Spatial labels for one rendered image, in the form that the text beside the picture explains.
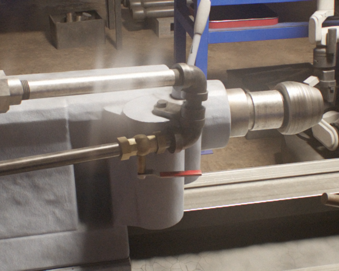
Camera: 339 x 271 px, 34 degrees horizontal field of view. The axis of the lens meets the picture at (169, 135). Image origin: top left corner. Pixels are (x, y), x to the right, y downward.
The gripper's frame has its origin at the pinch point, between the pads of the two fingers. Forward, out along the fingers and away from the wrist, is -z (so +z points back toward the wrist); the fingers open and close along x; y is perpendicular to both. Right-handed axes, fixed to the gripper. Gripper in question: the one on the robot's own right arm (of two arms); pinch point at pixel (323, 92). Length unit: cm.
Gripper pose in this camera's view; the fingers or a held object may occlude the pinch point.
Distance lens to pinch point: 239.0
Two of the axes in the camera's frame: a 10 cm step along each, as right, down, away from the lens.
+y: 9.6, -1.4, 2.6
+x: 2.9, 2.6, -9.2
